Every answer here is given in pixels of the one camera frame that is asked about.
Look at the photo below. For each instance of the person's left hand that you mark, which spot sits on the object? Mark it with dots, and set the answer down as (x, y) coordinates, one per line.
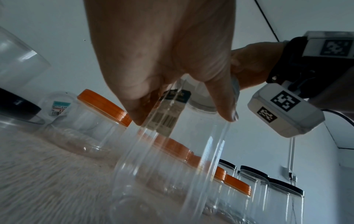
(166, 43)

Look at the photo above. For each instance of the person's right hand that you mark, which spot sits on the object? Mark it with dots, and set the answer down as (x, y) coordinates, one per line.
(257, 63)

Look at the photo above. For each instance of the small black lid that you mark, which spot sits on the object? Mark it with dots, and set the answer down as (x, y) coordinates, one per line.
(254, 171)
(228, 165)

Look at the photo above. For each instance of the small orange lid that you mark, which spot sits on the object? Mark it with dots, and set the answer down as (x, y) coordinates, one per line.
(221, 174)

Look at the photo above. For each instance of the tall transparent labelled jar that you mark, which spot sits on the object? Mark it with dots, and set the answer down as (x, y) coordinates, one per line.
(257, 196)
(59, 107)

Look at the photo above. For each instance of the large black lid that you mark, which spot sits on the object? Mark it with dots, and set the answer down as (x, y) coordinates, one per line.
(16, 107)
(287, 186)

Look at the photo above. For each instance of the transparent jar dark label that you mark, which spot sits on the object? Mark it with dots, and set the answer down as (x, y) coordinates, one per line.
(155, 186)

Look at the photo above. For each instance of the clear jar with clear lid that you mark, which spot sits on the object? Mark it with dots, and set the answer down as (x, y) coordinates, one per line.
(16, 124)

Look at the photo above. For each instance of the person's right forearm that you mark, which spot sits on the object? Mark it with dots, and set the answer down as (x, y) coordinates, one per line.
(337, 98)

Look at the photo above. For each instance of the black white marker wristband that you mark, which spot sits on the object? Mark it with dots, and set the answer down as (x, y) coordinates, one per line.
(293, 61)

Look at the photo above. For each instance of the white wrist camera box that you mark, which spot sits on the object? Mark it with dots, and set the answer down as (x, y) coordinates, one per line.
(298, 122)

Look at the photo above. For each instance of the white wall conduit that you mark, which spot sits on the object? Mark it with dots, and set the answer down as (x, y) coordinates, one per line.
(291, 153)

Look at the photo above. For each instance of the white wall socket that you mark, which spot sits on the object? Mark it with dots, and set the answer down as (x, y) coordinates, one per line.
(293, 177)

